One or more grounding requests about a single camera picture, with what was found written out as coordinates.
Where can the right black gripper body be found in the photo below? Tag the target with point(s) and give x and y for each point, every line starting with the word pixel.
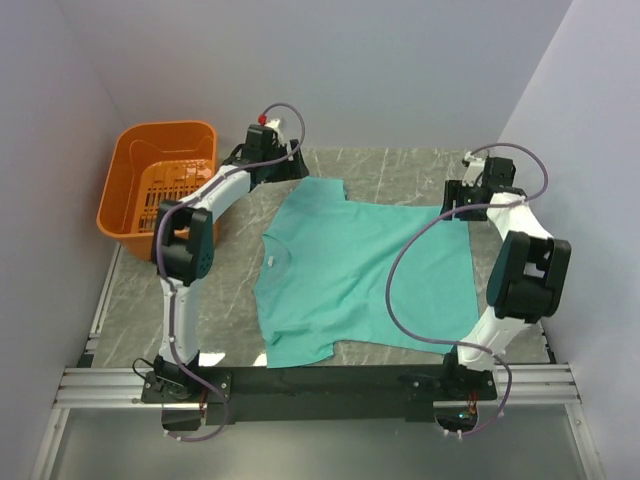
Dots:
pixel 463 195

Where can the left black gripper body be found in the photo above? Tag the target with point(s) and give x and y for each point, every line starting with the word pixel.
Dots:
pixel 284 169

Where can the orange plastic basket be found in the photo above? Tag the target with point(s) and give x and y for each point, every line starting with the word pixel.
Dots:
pixel 152 162

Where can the teal t shirt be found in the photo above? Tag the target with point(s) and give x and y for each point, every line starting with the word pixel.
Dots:
pixel 332 272

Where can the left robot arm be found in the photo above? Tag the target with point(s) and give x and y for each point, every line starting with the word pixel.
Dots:
pixel 183 252

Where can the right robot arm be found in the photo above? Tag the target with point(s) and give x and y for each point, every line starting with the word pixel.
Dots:
pixel 527 279

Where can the black base beam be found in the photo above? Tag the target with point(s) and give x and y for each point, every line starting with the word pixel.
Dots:
pixel 254 394

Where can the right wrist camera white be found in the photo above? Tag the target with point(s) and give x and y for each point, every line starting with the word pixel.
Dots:
pixel 474 170

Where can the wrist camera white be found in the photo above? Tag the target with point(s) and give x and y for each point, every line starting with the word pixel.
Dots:
pixel 276 124
pixel 474 170

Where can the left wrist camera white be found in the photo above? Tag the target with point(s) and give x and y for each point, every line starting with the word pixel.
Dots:
pixel 276 124

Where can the aluminium rail frame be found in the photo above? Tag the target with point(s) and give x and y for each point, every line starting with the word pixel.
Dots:
pixel 115 388

